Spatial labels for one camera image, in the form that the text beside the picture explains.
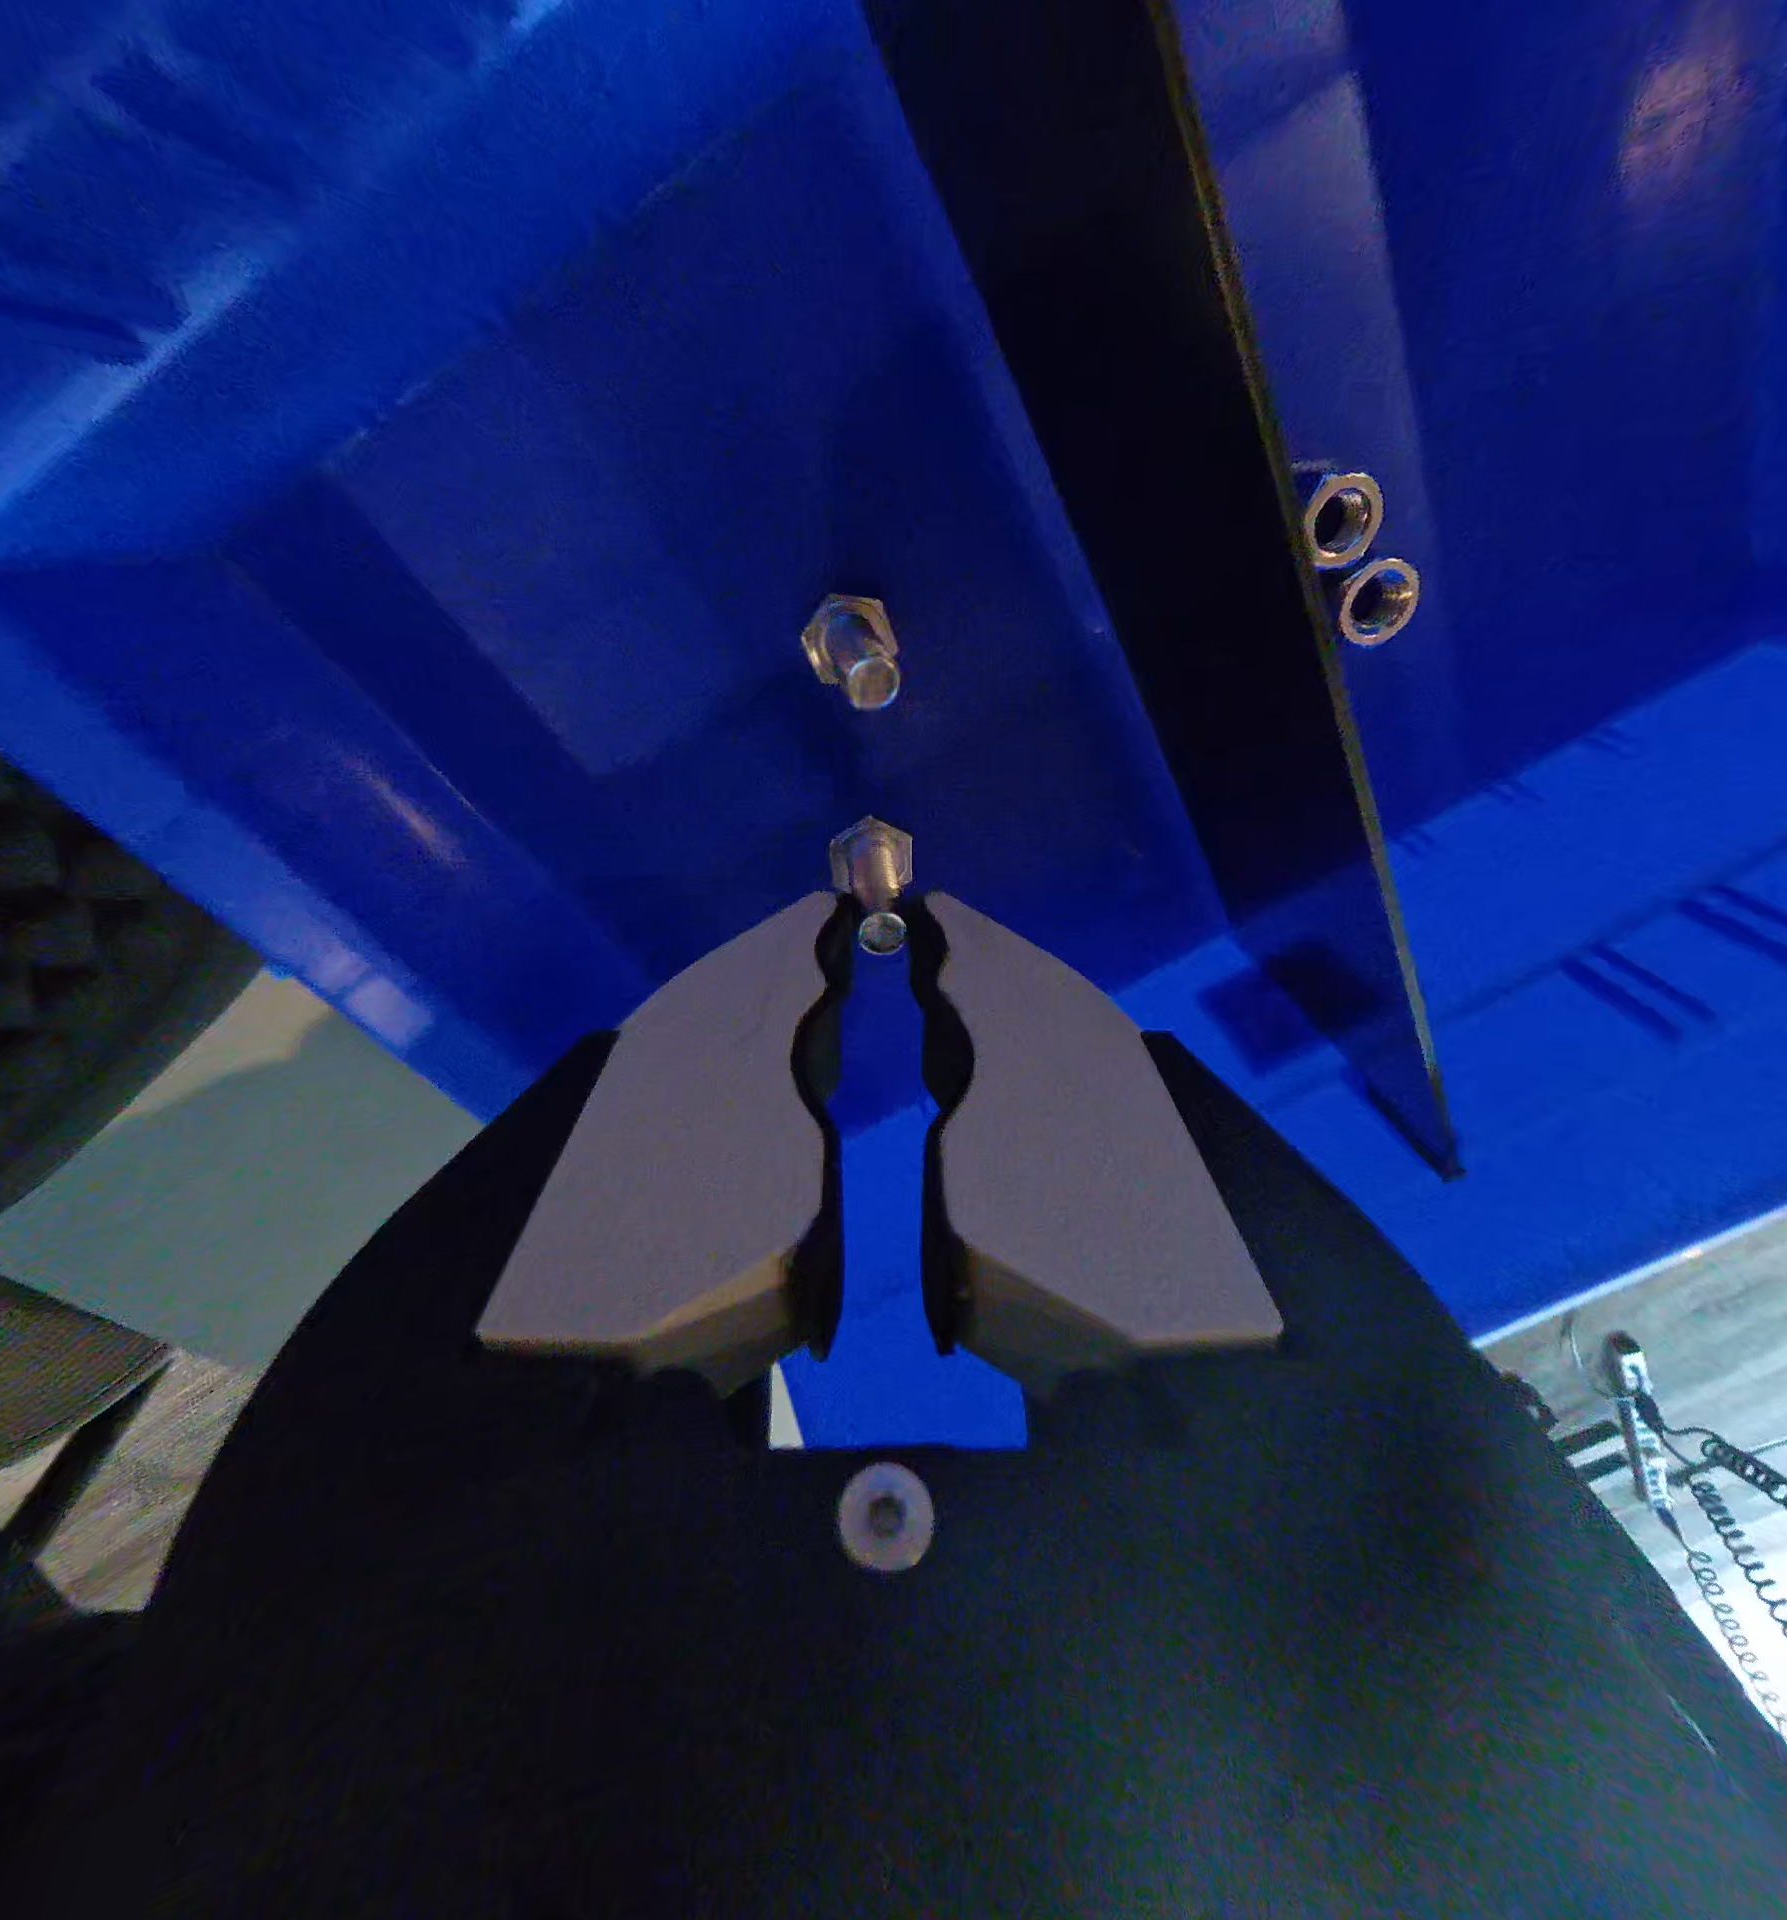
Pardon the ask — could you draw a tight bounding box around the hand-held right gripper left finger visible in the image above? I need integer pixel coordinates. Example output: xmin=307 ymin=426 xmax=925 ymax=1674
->
xmin=473 ymin=889 xmax=852 ymax=1397

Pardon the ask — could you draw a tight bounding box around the steel hex nut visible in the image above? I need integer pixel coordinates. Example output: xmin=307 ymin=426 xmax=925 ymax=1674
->
xmin=1339 ymin=555 xmax=1422 ymax=649
xmin=1298 ymin=468 xmax=1388 ymax=568

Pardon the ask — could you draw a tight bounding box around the blue divided plastic bin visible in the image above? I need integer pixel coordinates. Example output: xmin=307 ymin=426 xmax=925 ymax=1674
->
xmin=0 ymin=0 xmax=1787 ymax=1456

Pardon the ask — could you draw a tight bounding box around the black bin divider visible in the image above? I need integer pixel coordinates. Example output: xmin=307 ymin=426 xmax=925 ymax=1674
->
xmin=862 ymin=0 xmax=1465 ymax=1184

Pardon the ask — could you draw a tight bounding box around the steel hex bolt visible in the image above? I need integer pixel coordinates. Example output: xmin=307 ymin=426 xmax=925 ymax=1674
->
xmin=827 ymin=817 xmax=917 ymax=957
xmin=802 ymin=592 xmax=904 ymax=712

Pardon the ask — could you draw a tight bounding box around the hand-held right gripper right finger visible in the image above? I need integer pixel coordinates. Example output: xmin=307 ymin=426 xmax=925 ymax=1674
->
xmin=914 ymin=893 xmax=1284 ymax=1403

